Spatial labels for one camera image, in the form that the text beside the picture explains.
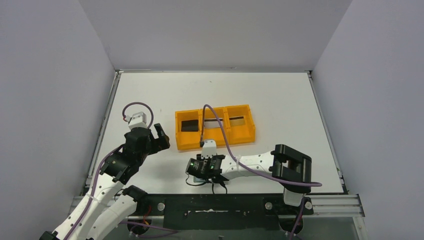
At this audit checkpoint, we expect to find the yellow three-compartment bin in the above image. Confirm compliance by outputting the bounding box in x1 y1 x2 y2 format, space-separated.
175 104 256 151

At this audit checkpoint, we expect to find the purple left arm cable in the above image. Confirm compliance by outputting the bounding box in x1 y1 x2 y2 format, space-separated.
62 101 178 240

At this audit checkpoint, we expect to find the gold card end bin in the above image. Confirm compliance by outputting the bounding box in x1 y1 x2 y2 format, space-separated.
229 116 246 127

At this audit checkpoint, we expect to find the green card holder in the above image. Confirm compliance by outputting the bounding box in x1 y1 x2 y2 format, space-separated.
193 176 205 185

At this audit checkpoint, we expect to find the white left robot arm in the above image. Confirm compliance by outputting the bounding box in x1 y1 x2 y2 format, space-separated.
40 123 170 240

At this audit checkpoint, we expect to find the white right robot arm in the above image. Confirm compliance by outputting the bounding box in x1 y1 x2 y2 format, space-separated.
185 141 320 207

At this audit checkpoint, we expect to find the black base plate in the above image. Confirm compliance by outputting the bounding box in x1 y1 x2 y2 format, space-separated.
128 193 314 231

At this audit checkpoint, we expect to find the silver card middle bin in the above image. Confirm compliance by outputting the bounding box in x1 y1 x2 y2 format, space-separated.
203 118 224 129

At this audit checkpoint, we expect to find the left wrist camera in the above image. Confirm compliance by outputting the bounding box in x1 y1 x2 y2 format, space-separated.
128 111 147 130

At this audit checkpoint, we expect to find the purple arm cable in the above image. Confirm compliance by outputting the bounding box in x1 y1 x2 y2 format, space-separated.
62 101 178 240
199 103 323 240

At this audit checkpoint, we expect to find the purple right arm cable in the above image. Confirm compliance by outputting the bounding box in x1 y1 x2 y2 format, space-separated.
199 103 323 240

